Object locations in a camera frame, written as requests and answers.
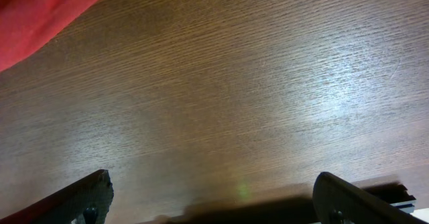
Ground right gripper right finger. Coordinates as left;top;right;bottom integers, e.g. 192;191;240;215
312;172;425;224

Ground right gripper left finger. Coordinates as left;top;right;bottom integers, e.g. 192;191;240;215
1;169;114;224

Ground orange t-shirt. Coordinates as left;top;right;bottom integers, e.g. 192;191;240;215
1;0;98;71

